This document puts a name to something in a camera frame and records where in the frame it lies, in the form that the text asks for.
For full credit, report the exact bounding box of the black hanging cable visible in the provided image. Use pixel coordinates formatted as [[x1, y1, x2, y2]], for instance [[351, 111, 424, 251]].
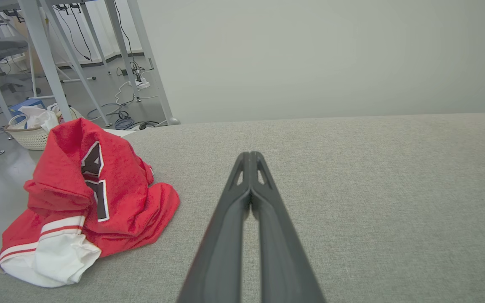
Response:
[[114, 0, 142, 80], [55, 4, 91, 61]]

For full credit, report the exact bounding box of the red and white jersey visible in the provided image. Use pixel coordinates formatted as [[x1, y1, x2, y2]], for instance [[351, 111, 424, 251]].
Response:
[[0, 118, 181, 288]]

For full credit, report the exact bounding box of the blue box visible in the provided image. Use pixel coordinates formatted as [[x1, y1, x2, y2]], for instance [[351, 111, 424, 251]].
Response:
[[9, 99, 46, 116]]

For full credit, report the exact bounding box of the grey office chair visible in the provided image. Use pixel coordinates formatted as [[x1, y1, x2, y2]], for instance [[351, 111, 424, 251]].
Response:
[[0, 19, 41, 108]]

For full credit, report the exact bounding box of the white woven laundry basket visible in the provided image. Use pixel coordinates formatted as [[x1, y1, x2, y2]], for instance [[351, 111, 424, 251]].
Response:
[[5, 107, 83, 151]]

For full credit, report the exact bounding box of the white floor cable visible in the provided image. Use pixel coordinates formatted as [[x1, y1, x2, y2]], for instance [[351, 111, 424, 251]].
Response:
[[114, 82, 159, 106]]

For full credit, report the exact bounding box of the white plastic bag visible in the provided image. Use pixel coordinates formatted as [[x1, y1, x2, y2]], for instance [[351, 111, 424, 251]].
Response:
[[9, 105, 60, 133]]

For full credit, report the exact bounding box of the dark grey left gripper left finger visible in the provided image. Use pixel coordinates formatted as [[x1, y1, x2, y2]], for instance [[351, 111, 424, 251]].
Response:
[[177, 152, 251, 303]]

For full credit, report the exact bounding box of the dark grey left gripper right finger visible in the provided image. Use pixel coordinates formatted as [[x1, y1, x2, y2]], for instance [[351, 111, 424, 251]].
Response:
[[250, 152, 325, 303]]

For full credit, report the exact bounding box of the grey looped floor cable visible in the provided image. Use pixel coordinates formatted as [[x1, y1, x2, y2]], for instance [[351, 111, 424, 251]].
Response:
[[87, 103, 121, 120]]

